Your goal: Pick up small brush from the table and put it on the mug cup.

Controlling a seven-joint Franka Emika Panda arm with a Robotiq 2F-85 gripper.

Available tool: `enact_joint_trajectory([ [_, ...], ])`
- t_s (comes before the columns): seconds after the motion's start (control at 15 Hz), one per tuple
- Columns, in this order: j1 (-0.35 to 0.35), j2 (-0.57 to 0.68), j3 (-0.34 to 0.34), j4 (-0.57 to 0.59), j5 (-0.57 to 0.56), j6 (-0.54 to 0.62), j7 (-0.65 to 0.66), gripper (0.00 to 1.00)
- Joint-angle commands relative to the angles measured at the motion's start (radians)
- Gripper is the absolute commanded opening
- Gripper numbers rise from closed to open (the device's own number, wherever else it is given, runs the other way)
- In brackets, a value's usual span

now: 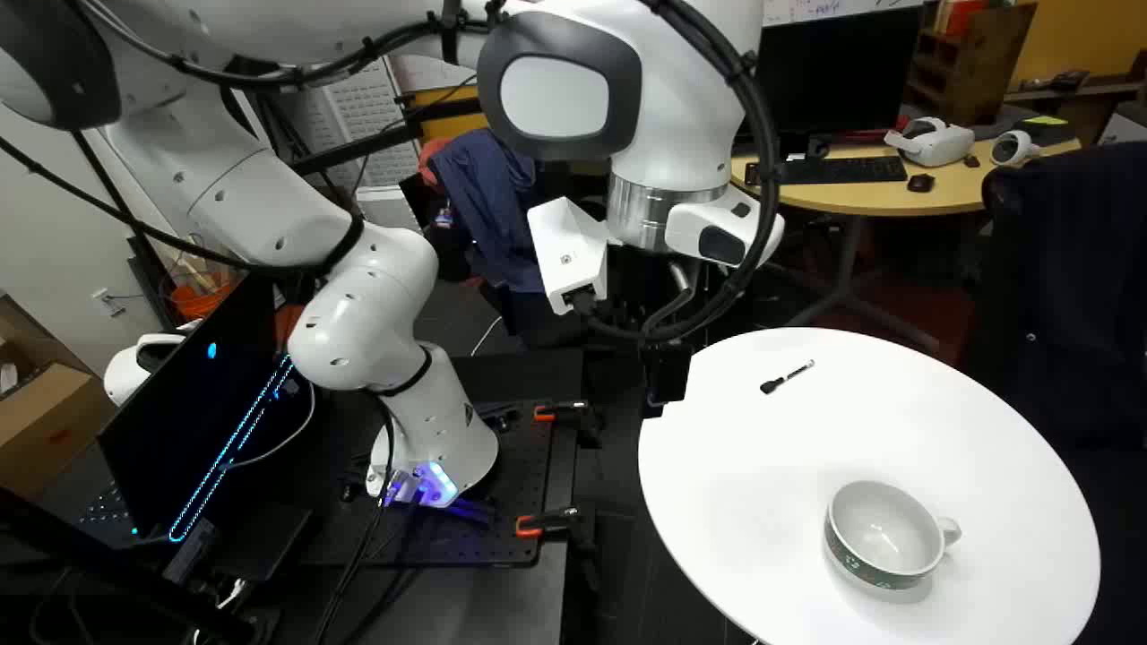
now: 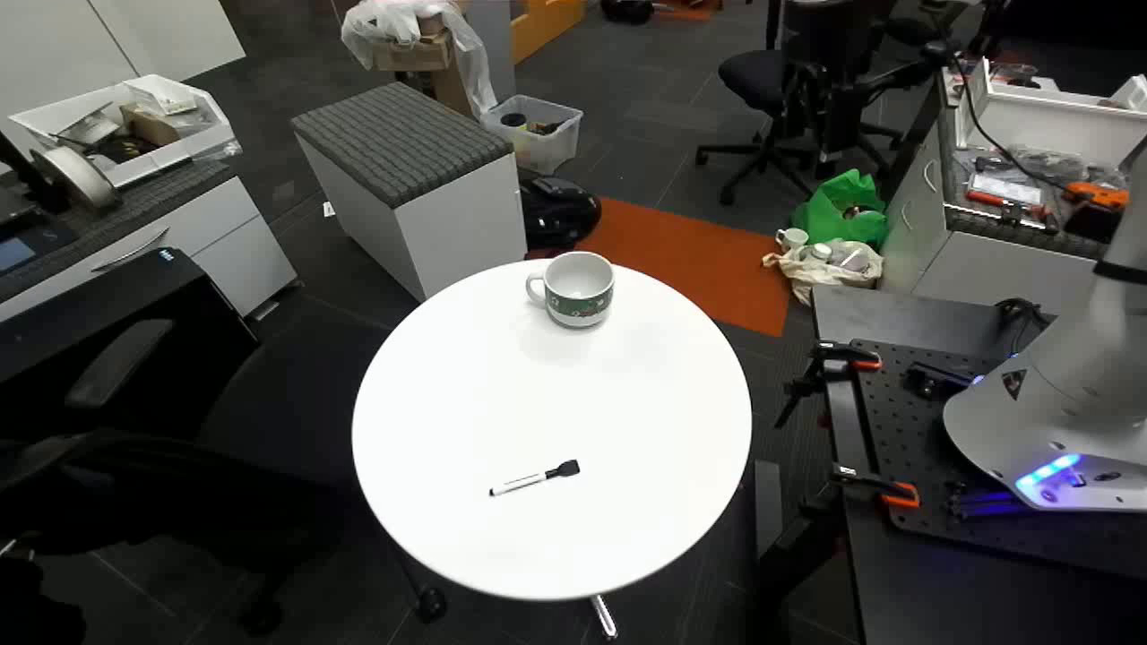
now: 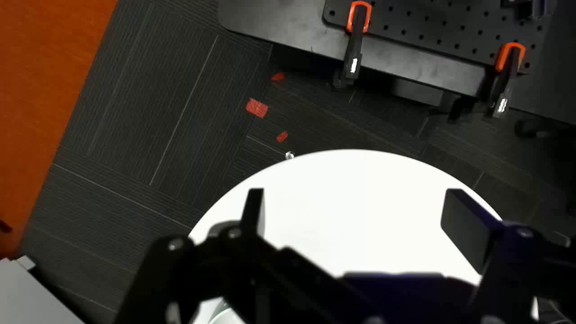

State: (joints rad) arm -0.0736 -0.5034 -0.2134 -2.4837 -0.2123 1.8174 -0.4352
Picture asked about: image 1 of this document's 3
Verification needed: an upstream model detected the blue jacket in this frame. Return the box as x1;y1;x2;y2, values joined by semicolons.
425;124;554;301

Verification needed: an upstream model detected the brown cardboard box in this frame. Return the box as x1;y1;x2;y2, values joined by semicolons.
0;296;119;498

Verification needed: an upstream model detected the wooden shelf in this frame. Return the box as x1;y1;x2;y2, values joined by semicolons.
911;0;1039;123

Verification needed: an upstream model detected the round wooden desk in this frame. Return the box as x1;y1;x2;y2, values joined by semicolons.
728;135;1088;222

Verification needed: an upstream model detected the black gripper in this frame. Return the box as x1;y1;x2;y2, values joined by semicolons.
603;242;721;350

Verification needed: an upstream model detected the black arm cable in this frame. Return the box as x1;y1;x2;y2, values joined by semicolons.
643;0;789;350

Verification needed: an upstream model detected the black computer case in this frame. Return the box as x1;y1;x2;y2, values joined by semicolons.
95;281;321;548

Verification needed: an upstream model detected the black computer monitor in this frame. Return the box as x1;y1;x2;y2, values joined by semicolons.
757;2;929;141

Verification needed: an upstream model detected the black keyboard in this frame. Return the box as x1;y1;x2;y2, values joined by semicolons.
747;154;911;187

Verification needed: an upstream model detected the black office chair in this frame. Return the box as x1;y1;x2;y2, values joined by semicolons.
973;141;1147;461

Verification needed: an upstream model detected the orange black clamp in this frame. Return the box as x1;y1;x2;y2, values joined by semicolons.
512;506;585;540
530;399;603;436

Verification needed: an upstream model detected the white VR controller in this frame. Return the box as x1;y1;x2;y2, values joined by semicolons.
991;124;1042;167

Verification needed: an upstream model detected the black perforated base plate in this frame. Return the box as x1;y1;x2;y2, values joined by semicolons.
346;390;581;573

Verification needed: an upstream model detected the white rounded device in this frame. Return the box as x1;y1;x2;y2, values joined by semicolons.
101;328;189;407

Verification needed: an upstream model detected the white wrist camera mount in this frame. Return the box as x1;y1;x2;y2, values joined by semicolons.
523;195;612;319

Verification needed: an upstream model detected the white mug cup green band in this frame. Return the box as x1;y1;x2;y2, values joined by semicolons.
821;478;965;596

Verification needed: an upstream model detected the white VR headset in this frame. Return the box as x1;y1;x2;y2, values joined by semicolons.
881;115;978;167

